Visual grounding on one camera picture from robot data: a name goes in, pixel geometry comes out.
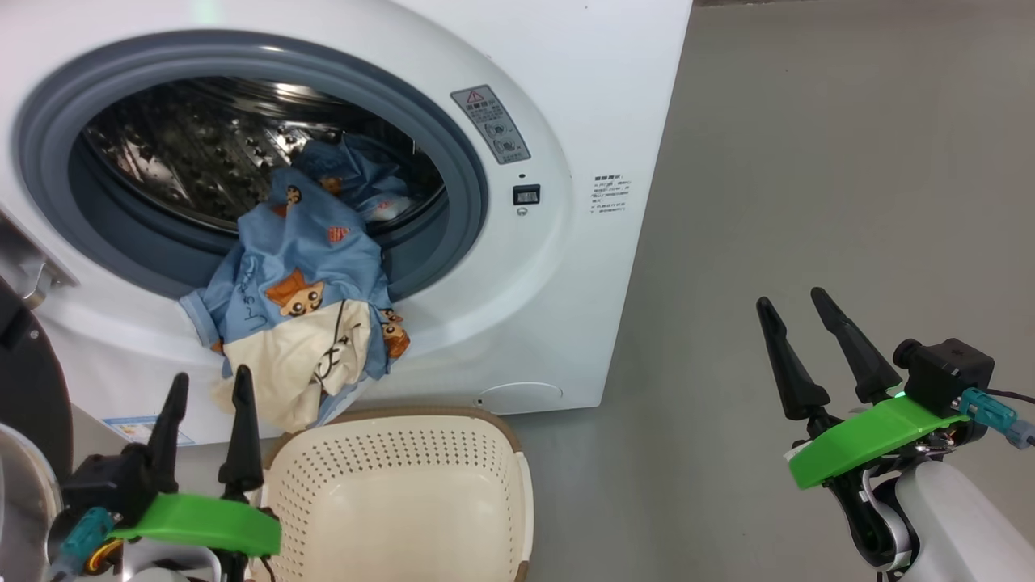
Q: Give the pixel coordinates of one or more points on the dark glass washing machine door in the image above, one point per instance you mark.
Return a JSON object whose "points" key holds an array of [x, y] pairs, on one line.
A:
{"points": [[32, 388]]}

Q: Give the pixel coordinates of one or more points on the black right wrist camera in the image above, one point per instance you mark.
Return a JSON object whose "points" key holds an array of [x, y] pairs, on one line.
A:
{"points": [[946, 372]]}

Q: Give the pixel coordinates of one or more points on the stainless steel drum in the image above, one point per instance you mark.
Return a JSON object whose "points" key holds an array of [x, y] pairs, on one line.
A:
{"points": [[178, 153]]}

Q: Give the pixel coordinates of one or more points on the grey rubber door gasket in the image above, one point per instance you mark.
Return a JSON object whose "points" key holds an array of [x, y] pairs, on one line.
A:
{"points": [[48, 162]]}

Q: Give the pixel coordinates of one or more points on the grey warning label sticker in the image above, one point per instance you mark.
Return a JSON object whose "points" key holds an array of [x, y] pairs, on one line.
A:
{"points": [[491, 125]]}

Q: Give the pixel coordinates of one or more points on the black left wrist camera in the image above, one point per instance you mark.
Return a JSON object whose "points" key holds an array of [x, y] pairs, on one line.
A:
{"points": [[97, 485]]}

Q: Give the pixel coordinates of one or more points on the black door latch slot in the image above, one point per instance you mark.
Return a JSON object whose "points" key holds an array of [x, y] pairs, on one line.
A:
{"points": [[526, 195]]}

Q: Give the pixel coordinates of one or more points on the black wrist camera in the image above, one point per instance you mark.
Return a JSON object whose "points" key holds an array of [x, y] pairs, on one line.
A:
{"points": [[97, 485], [946, 372]]}

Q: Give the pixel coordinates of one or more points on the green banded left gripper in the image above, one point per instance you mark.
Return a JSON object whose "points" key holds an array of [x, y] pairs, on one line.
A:
{"points": [[202, 524]]}

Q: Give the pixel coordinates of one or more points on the white front-load washing machine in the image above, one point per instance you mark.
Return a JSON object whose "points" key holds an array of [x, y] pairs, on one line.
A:
{"points": [[566, 283]]}

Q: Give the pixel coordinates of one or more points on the blue white label sticker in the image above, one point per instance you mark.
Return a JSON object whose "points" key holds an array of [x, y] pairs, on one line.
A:
{"points": [[121, 428]]}

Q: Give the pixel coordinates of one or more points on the blue bear print pants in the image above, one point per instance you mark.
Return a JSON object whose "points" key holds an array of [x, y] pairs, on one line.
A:
{"points": [[364, 174]]}

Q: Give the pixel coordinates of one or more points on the round white filter cover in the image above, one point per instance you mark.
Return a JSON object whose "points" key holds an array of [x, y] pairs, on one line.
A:
{"points": [[521, 398]]}

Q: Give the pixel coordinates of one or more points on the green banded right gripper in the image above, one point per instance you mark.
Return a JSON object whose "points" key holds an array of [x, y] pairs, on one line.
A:
{"points": [[873, 436]]}

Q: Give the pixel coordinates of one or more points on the cream perforated laundry basket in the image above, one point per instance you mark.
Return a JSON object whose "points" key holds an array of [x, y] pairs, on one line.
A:
{"points": [[388, 501]]}

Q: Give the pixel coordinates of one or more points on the blue bear print shirt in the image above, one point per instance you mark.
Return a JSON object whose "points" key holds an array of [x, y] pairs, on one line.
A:
{"points": [[299, 250]]}

